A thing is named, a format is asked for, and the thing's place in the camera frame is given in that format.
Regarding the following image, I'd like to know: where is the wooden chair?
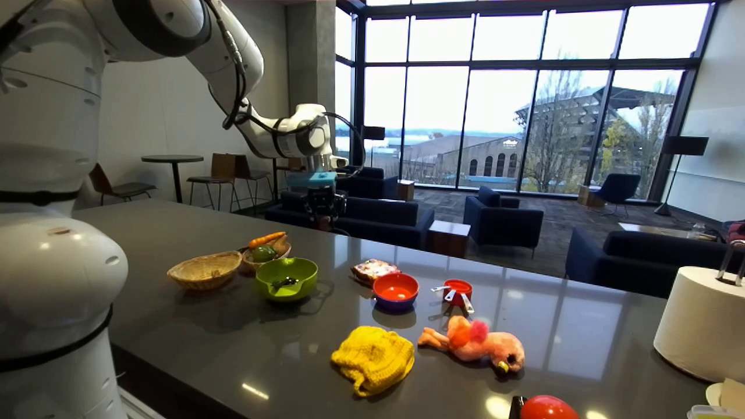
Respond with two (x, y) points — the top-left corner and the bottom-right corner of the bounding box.
(89, 164), (153, 202)

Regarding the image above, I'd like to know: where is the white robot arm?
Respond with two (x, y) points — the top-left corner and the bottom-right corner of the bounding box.
(0, 0), (338, 419)

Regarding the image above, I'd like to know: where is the red bowl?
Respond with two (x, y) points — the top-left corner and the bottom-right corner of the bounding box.
(373, 272), (419, 313)

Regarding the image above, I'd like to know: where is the red ball object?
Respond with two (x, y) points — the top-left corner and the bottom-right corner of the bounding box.
(512, 394), (579, 419)

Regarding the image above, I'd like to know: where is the round bar table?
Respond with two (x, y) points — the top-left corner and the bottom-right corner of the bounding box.
(139, 153), (204, 202)

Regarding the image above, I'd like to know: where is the blue wrist camera box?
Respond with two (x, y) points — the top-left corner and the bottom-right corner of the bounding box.
(288, 170), (338, 190)

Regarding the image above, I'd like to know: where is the white paper towel roll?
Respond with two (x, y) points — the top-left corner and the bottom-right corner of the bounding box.
(652, 265), (745, 381)

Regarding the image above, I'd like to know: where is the yellow cloth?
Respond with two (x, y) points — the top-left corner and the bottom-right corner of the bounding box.
(331, 325), (415, 398)

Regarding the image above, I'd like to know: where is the dark blue sofa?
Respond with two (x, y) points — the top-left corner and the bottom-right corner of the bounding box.
(263, 195), (434, 249)

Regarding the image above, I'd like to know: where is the green plastic bowl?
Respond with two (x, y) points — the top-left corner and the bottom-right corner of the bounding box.
(254, 256), (319, 302)

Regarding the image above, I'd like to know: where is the dark sofa right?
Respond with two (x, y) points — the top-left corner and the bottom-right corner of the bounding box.
(564, 229), (745, 298)

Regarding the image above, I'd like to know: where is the dark blue armchair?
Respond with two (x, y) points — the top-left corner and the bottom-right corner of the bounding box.
(464, 189), (542, 249)

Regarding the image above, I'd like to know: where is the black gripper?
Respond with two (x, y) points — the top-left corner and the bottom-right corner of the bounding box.
(306, 186), (347, 222)

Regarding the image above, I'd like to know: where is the woven wicker bowl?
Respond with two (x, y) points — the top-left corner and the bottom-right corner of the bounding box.
(166, 251), (242, 294)

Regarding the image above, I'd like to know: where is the small side table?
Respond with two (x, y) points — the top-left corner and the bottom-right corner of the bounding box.
(427, 220), (469, 256)

